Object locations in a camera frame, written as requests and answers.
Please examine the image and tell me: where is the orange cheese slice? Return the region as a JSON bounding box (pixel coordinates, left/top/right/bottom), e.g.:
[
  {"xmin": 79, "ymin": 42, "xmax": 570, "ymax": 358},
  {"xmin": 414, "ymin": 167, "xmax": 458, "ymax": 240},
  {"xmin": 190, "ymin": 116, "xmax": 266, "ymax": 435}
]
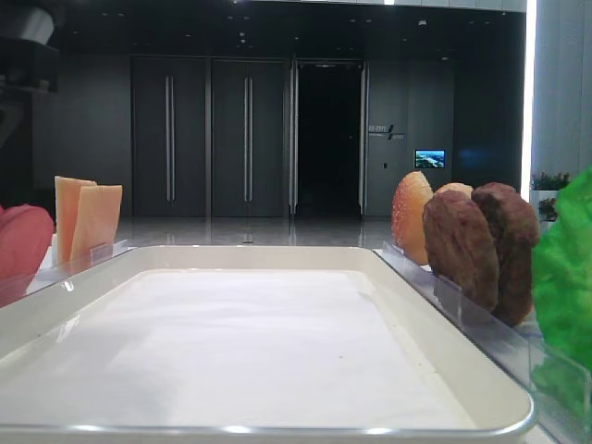
[
  {"xmin": 70, "ymin": 185, "xmax": 123, "ymax": 260},
  {"xmin": 55, "ymin": 176, "xmax": 97, "ymax": 265}
]

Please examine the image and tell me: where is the left clear acrylic rail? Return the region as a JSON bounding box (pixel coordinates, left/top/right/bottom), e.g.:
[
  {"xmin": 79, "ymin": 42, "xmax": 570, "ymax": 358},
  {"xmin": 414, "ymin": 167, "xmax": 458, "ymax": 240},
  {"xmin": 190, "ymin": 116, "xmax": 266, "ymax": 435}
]
[{"xmin": 1, "ymin": 240, "xmax": 131, "ymax": 307}]

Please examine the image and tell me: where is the outer sesame bun top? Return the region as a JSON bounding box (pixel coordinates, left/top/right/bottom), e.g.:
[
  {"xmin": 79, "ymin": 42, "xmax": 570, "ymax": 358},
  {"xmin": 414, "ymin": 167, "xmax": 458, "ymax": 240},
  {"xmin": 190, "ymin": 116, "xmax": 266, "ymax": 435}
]
[{"xmin": 436, "ymin": 182, "xmax": 474, "ymax": 199}]

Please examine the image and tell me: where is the right clear acrylic rail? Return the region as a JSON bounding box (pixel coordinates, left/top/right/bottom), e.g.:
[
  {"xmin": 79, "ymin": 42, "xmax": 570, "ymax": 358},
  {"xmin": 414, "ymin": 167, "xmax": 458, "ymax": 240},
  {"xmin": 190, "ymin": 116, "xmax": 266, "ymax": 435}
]
[{"xmin": 378, "ymin": 241, "xmax": 591, "ymax": 443}]

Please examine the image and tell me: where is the outer red tomato slice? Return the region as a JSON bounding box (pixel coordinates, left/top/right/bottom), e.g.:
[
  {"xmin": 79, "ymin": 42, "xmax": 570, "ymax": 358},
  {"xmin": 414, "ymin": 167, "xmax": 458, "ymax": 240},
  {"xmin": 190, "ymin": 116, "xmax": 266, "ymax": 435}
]
[{"xmin": 1, "ymin": 204, "xmax": 54, "ymax": 280}]

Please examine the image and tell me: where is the inner brown meat patty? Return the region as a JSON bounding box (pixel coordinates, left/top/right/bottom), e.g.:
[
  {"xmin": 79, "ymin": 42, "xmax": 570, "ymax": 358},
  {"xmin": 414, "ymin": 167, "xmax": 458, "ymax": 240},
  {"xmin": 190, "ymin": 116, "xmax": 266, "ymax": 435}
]
[{"xmin": 423, "ymin": 191, "xmax": 500, "ymax": 312}]

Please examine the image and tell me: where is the small wall display screen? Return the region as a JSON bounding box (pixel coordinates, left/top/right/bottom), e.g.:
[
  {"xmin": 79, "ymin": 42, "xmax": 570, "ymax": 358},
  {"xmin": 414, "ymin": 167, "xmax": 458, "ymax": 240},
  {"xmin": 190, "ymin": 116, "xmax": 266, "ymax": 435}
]
[{"xmin": 414, "ymin": 150, "xmax": 446, "ymax": 169}]

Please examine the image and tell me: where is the outer orange cheese slice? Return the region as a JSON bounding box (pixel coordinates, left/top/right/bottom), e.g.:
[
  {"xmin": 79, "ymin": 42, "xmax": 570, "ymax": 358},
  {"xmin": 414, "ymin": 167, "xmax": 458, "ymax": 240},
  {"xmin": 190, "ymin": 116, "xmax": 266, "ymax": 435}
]
[{"xmin": 55, "ymin": 176, "xmax": 97, "ymax": 265}]

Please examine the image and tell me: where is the white rectangular metal tray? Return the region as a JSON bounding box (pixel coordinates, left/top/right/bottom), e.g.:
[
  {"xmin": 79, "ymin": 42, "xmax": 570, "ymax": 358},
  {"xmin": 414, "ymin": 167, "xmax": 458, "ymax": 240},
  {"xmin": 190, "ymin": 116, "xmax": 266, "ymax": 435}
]
[{"xmin": 1, "ymin": 246, "xmax": 537, "ymax": 443}]

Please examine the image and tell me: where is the outer brown meat patty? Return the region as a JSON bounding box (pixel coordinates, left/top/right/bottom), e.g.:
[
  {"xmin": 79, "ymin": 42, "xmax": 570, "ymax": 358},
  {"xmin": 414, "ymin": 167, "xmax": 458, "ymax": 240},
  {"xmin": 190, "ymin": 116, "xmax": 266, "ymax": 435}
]
[{"xmin": 472, "ymin": 182, "xmax": 540, "ymax": 327}]

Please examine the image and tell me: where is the inner sesame bun top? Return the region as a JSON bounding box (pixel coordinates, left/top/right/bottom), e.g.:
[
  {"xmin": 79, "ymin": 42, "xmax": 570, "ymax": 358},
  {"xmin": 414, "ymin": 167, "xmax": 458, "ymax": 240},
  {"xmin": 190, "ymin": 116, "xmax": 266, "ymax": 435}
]
[{"xmin": 391, "ymin": 171, "xmax": 434, "ymax": 265}]

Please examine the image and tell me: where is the inner orange cheese slice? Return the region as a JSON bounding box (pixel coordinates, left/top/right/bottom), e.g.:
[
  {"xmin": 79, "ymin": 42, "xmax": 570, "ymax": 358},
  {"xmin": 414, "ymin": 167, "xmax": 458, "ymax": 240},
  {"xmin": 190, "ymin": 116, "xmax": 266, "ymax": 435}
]
[{"xmin": 70, "ymin": 185, "xmax": 123, "ymax": 260}]

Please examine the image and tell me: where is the green lettuce leaf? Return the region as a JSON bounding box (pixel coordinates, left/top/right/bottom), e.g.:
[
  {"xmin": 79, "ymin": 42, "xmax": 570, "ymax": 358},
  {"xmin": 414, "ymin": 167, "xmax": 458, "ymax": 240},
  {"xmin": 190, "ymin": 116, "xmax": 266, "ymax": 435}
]
[{"xmin": 532, "ymin": 169, "xmax": 591, "ymax": 424}]

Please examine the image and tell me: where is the clear acrylic rail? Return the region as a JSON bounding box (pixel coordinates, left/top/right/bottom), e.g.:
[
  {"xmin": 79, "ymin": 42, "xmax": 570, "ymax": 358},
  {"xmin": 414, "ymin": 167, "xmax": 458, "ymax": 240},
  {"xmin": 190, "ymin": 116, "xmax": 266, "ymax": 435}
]
[
  {"xmin": 378, "ymin": 241, "xmax": 591, "ymax": 443},
  {"xmin": 1, "ymin": 240, "xmax": 131, "ymax": 307}
]

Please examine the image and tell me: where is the potted flower plant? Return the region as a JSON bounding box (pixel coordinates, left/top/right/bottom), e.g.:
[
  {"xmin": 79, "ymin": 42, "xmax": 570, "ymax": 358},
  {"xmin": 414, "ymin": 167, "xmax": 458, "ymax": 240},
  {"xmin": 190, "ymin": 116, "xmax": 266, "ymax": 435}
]
[{"xmin": 530, "ymin": 171, "xmax": 571, "ymax": 222}]

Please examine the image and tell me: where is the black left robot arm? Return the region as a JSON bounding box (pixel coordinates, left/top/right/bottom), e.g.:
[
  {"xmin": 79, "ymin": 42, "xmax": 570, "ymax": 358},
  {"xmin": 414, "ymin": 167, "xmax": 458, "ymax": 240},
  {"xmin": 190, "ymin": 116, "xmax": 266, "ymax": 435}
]
[{"xmin": 1, "ymin": 1, "xmax": 66, "ymax": 142}]

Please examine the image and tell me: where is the brown meat patty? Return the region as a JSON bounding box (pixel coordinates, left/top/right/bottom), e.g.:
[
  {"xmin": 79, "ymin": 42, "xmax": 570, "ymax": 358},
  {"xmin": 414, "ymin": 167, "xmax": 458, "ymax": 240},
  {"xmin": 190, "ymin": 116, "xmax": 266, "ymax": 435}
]
[
  {"xmin": 472, "ymin": 182, "xmax": 540, "ymax": 327},
  {"xmin": 423, "ymin": 191, "xmax": 500, "ymax": 312}
]

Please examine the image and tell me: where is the sesame bun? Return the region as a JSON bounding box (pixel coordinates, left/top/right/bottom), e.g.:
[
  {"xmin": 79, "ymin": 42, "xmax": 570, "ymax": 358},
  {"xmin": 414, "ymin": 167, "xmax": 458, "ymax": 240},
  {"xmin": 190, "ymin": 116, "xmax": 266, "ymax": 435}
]
[
  {"xmin": 436, "ymin": 182, "xmax": 474, "ymax": 199},
  {"xmin": 391, "ymin": 171, "xmax": 434, "ymax": 265}
]

